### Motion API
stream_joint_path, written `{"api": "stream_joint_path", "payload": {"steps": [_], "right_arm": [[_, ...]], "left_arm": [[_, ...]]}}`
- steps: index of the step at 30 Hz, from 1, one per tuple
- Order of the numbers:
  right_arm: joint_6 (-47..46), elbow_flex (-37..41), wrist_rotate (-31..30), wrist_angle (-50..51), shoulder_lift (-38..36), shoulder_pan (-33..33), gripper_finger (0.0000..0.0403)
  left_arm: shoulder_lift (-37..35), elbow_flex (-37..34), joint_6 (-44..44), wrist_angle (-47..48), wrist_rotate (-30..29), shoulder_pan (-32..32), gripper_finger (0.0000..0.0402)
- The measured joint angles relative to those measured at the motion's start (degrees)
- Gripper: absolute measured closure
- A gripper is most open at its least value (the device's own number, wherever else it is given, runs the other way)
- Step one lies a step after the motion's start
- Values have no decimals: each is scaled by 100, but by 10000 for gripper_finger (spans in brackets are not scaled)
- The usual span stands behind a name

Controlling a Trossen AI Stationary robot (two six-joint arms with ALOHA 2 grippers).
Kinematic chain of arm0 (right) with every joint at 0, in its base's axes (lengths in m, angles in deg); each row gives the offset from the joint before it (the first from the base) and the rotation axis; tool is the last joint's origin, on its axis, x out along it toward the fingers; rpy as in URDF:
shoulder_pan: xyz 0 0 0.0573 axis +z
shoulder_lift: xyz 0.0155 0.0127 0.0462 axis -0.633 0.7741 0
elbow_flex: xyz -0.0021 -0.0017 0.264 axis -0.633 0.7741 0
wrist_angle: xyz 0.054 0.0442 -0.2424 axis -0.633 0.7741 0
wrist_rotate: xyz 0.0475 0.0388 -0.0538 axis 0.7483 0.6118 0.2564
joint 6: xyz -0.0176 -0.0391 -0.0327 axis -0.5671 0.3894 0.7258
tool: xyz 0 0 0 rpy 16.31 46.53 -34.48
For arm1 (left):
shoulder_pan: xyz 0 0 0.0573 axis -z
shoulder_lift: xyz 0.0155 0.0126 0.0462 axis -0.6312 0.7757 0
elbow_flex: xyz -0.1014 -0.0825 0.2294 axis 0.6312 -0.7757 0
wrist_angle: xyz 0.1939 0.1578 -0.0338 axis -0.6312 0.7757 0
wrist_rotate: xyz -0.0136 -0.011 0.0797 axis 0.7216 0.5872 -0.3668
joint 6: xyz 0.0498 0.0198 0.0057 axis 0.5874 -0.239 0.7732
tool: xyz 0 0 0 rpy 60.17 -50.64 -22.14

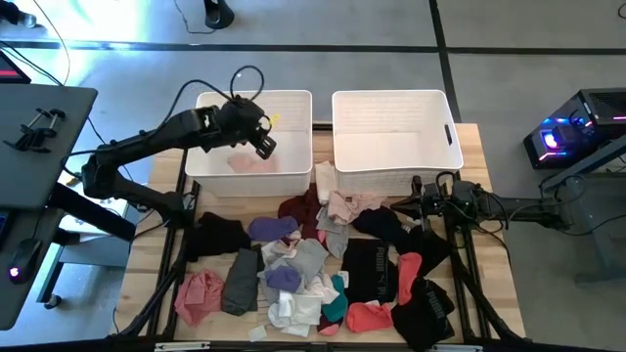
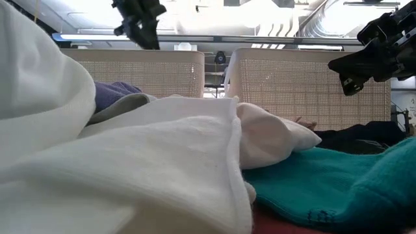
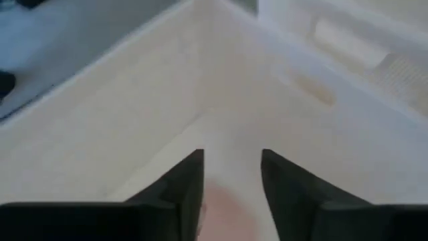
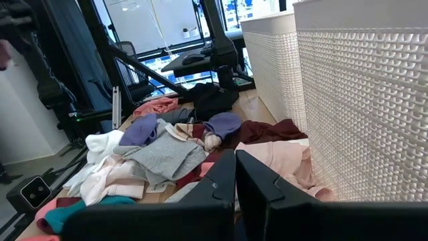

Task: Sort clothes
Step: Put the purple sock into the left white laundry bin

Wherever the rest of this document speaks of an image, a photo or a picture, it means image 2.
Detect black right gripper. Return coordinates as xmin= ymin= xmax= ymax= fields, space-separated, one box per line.
xmin=328 ymin=0 xmax=416 ymax=97

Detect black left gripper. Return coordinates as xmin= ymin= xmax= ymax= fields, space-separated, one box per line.
xmin=112 ymin=0 xmax=167 ymax=50

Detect purple garment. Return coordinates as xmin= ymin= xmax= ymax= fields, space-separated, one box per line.
xmin=94 ymin=81 xmax=143 ymax=113

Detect black garment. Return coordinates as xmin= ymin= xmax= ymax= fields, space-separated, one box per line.
xmin=313 ymin=120 xmax=407 ymax=155

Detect grey ribbed sock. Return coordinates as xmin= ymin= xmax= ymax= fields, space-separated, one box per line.
xmin=87 ymin=93 xmax=157 ymax=126

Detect teal knit garment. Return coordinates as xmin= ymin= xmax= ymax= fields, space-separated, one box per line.
xmin=242 ymin=136 xmax=416 ymax=234

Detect large white knit garment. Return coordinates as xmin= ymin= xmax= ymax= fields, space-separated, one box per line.
xmin=0 ymin=0 xmax=257 ymax=234

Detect pink and maroon garment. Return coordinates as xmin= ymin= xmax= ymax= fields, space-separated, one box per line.
xmin=252 ymin=203 xmax=329 ymax=234

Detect perforated cream laundry basket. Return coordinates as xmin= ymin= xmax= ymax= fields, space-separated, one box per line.
xmin=61 ymin=48 xmax=205 ymax=99
xmin=224 ymin=47 xmax=393 ymax=131

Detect black stand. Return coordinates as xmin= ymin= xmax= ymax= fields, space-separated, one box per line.
xmin=391 ymin=103 xmax=412 ymax=135

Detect background shelving rack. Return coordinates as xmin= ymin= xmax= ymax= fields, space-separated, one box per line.
xmin=204 ymin=61 xmax=226 ymax=98

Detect pale pinkish white sock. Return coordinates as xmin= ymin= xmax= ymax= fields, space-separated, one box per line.
xmin=235 ymin=102 xmax=322 ymax=170

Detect small black camera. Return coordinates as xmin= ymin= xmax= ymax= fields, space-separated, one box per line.
xmin=213 ymin=51 xmax=228 ymax=65

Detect horizontal metal frame rail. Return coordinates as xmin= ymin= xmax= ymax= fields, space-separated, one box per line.
xmin=51 ymin=32 xmax=362 ymax=46

